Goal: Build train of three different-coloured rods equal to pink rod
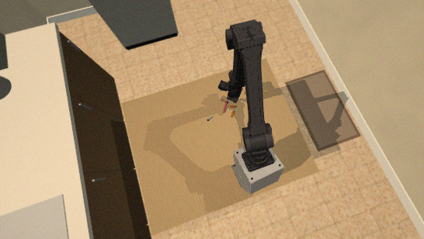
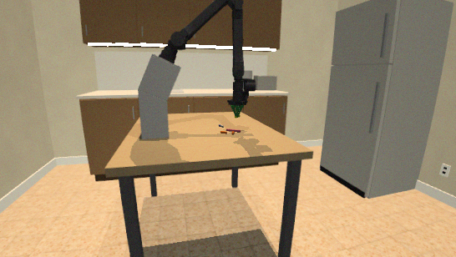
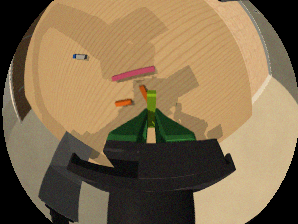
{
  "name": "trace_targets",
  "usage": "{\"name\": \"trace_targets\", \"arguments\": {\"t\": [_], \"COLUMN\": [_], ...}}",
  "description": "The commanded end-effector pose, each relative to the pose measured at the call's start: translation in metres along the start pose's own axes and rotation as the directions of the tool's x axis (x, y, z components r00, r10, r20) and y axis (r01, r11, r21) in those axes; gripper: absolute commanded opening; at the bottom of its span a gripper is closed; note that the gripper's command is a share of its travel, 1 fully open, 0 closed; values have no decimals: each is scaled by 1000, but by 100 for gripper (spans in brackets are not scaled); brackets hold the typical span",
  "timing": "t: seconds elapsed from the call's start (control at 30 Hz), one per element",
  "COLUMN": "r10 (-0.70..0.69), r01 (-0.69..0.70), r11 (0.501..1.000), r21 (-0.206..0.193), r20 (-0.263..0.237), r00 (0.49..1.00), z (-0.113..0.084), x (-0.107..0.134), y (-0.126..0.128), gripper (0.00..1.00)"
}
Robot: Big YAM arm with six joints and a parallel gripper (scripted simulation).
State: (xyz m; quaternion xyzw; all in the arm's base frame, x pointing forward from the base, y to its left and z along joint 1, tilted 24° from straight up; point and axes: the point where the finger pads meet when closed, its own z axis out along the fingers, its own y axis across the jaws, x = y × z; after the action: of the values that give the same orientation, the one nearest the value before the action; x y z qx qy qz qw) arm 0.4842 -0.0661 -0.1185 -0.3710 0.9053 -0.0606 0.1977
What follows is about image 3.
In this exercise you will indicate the lime green rod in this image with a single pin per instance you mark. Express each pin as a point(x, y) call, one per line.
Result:
point(151, 106)

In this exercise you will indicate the grey rod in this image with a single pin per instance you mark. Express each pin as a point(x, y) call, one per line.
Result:
point(81, 56)

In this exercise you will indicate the orange rod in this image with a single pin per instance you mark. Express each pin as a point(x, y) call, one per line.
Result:
point(143, 91)
point(123, 102)

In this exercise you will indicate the pink rod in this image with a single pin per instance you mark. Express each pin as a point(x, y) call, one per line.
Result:
point(133, 73)

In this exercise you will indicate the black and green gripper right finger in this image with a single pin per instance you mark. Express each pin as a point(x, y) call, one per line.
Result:
point(169, 131)

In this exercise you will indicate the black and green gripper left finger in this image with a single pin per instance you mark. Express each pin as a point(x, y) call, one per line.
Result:
point(134, 130)

